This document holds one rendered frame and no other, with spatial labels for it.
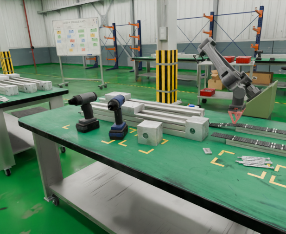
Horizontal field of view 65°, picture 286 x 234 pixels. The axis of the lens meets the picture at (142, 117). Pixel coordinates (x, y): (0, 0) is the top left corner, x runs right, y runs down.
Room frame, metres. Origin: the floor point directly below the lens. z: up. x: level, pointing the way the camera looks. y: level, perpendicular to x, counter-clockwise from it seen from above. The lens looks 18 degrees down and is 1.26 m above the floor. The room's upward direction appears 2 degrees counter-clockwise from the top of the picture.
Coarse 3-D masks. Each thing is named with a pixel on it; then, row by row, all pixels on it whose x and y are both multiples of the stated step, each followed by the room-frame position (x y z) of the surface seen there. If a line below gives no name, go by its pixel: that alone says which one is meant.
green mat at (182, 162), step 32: (64, 128) 1.29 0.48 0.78; (128, 128) 1.25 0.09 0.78; (224, 128) 1.20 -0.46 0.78; (128, 160) 0.87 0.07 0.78; (160, 160) 0.86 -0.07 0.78; (192, 160) 0.85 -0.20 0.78; (224, 160) 0.84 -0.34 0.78; (192, 192) 0.64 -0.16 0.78; (224, 192) 0.63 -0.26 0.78; (256, 192) 0.62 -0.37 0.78
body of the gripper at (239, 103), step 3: (234, 99) 1.15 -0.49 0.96; (237, 99) 1.14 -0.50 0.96; (240, 99) 1.14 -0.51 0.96; (243, 99) 1.15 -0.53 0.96; (234, 102) 1.15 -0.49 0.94; (237, 102) 1.14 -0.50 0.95; (240, 102) 1.14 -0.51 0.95; (243, 102) 1.15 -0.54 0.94; (231, 105) 1.14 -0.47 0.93; (234, 105) 1.14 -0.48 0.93; (237, 105) 1.14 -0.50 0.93; (240, 105) 1.14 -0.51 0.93; (243, 105) 1.14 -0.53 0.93; (231, 108) 1.14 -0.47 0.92; (240, 108) 1.11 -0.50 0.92
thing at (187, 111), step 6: (102, 102) 1.67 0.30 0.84; (138, 102) 1.57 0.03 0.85; (144, 102) 1.54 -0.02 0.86; (150, 102) 1.52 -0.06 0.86; (156, 102) 1.51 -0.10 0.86; (150, 108) 1.44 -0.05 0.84; (156, 108) 1.40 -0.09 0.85; (162, 108) 1.37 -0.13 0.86; (168, 108) 1.35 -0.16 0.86; (174, 108) 1.35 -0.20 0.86; (180, 108) 1.38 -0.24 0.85; (186, 108) 1.36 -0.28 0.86; (192, 108) 1.34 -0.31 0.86; (198, 108) 1.33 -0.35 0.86; (174, 114) 1.33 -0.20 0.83; (180, 114) 1.30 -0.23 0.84; (186, 114) 1.29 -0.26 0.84; (192, 114) 1.26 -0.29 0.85; (198, 114) 1.24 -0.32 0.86; (204, 114) 1.32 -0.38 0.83
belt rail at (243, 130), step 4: (236, 128) 1.14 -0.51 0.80; (240, 128) 1.13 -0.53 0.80; (244, 128) 1.12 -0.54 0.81; (244, 132) 1.12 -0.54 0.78; (248, 132) 1.11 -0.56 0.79; (252, 132) 1.10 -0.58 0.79; (256, 132) 1.09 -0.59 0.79; (260, 132) 1.08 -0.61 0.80; (264, 132) 1.07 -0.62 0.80; (268, 132) 1.06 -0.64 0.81; (272, 132) 1.05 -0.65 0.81; (268, 136) 1.05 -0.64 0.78; (272, 136) 1.04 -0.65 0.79; (276, 136) 1.03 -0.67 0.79; (280, 136) 1.03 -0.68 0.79; (284, 136) 1.02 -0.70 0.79
